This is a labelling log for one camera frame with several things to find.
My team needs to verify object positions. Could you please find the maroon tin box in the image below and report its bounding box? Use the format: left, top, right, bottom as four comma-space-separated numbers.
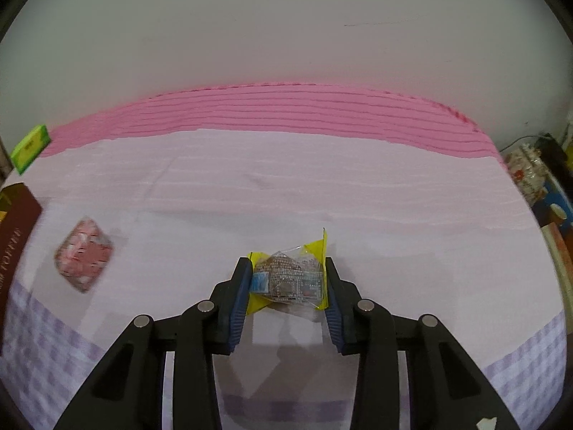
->
0, 182, 43, 354

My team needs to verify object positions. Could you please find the grey cable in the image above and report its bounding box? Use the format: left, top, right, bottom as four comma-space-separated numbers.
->
499, 133, 544, 153

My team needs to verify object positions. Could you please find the floral box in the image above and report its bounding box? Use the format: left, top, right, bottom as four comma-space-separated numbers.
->
504, 143, 549, 207

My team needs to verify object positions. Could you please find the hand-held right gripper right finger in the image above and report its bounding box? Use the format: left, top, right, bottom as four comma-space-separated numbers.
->
323, 257, 522, 430

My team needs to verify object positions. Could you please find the blue box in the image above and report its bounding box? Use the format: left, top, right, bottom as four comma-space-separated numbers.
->
533, 188, 573, 229

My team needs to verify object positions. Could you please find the green tissue pack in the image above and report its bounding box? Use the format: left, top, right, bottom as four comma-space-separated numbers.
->
11, 124, 50, 175

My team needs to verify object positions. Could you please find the pink round snack packet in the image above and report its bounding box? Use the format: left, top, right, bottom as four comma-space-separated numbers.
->
54, 216, 112, 294

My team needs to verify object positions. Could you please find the yellow-edged clear snack packet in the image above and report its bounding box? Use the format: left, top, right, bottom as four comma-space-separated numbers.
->
245, 228, 329, 315

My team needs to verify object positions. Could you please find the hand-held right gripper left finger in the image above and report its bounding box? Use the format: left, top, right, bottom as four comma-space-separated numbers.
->
54, 257, 255, 430

